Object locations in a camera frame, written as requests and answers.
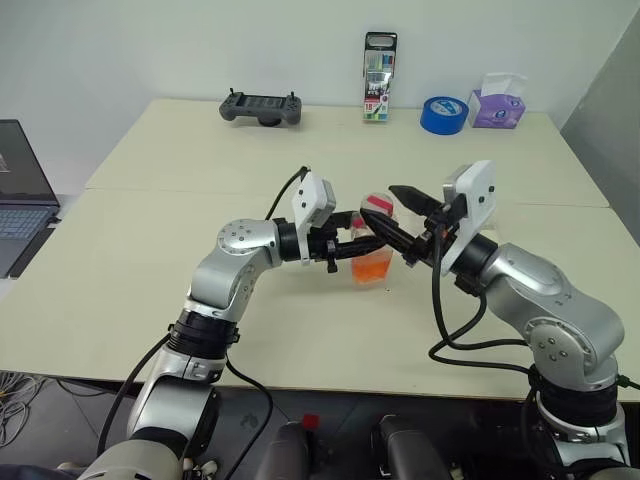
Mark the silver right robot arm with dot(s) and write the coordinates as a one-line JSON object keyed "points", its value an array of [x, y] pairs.
{"points": [[550, 300]]}

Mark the clear cup orange liquid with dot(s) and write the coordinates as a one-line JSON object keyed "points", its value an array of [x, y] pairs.
{"points": [[372, 270]]}

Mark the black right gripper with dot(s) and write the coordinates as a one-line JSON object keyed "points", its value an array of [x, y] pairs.
{"points": [[425, 245]]}

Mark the dark grey laptop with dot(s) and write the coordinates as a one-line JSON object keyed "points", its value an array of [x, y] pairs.
{"points": [[22, 170]]}

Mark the purple tissue box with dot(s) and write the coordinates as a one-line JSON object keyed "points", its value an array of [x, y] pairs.
{"points": [[497, 110]]}

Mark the dark rounded shape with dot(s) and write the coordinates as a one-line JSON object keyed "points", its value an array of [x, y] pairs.
{"points": [[410, 450], [290, 455]]}

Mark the grey handheld controller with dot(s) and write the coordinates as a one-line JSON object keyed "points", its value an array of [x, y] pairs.
{"points": [[260, 106]]}

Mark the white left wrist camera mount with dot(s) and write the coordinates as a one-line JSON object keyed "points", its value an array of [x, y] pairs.
{"points": [[307, 200]]}

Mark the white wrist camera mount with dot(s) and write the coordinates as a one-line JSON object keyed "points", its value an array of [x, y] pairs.
{"points": [[475, 200], [307, 200]]}

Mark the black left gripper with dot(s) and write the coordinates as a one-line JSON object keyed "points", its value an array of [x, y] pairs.
{"points": [[320, 246]]}

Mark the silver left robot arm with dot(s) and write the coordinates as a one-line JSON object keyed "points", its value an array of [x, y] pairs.
{"points": [[235, 240]]}

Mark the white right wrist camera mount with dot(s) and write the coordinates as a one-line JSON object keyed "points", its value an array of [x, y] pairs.
{"points": [[475, 200]]}

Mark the small red square button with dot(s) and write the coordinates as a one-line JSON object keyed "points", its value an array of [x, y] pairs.
{"points": [[310, 422]]}

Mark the marker pen pack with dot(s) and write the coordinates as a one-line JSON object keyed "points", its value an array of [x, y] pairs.
{"points": [[378, 75]]}

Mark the blue tape roll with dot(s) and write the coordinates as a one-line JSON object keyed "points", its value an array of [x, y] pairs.
{"points": [[444, 120]]}

